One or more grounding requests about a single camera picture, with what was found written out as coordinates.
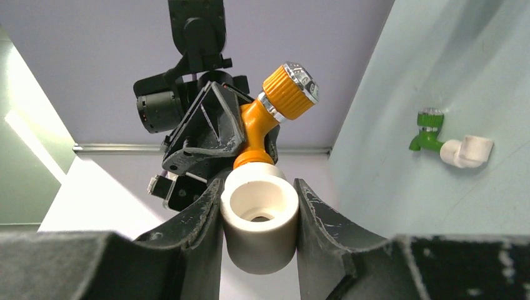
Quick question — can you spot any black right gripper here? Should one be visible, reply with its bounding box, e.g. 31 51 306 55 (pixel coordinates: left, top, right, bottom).
133 70 281 174

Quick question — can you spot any white pipe elbow fitting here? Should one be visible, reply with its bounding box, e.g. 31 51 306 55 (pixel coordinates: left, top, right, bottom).
439 135 494 169

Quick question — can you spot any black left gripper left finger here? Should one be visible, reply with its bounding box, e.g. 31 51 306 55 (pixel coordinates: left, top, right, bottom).
1 179 224 299

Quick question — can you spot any orange water faucet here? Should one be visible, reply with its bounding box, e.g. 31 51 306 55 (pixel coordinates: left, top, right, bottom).
233 61 319 169

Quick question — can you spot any green water faucet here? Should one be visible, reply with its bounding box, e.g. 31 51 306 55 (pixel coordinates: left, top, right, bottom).
409 107 444 153

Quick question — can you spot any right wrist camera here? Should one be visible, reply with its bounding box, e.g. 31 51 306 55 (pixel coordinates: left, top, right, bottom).
147 175 207 212

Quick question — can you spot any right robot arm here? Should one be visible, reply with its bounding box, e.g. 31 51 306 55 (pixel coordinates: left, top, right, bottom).
133 1 279 178

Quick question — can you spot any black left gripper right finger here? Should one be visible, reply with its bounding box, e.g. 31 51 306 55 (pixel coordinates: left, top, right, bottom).
294 179 529 299

